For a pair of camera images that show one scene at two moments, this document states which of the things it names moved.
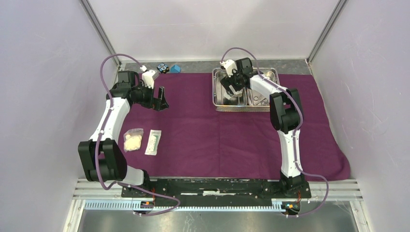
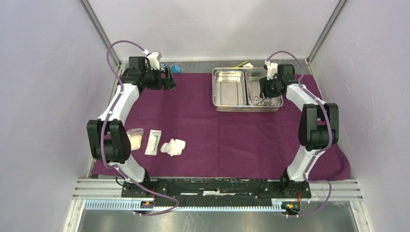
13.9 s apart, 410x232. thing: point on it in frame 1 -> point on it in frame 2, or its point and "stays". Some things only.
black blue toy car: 163,68 stays
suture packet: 153,140 stays
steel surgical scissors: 256,98 stays
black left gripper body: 144,97 -> 156,81
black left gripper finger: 163,104 -> 169,83
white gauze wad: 237,94 -> 173,147
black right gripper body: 234,80 -> 270,86
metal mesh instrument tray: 249,101 stays
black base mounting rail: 216,189 stays
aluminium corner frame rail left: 89,10 stays
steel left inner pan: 219,91 stays
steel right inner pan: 255,98 stays
